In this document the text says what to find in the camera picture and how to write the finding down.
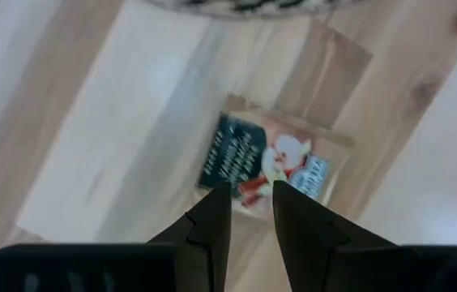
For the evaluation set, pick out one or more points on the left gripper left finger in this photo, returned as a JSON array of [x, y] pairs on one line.
[[196, 255]]

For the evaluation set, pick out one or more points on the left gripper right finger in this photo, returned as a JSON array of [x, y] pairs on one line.
[[325, 255]]

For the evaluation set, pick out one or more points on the round woven straw placemat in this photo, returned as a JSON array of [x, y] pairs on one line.
[[253, 6]]

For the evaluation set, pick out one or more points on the beige vanilla tea packet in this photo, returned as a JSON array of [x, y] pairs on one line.
[[253, 150]]

